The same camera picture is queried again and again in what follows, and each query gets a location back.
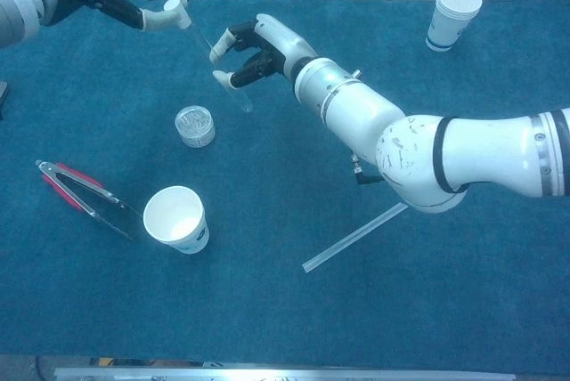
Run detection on small clear round jar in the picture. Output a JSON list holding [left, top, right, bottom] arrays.
[[175, 105, 217, 149]]

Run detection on clear glass stirring rod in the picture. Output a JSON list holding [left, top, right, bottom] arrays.
[[301, 202, 409, 274]]

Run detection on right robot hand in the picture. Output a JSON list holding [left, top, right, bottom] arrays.
[[208, 13, 318, 89]]

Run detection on white paper cup blue logo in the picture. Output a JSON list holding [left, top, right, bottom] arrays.
[[142, 184, 210, 255]]

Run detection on aluminium frame rail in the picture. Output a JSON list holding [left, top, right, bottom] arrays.
[[53, 366, 517, 381]]

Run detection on white paper cup blue stripe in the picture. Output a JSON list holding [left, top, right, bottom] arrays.
[[425, 0, 484, 52]]

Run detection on metal tongs with red grips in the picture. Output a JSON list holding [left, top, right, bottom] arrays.
[[35, 158, 143, 243]]

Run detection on teal felt table mat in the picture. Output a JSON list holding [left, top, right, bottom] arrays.
[[0, 0, 570, 362]]

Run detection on clear glass test tube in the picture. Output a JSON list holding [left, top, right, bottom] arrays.
[[180, 11, 254, 114]]

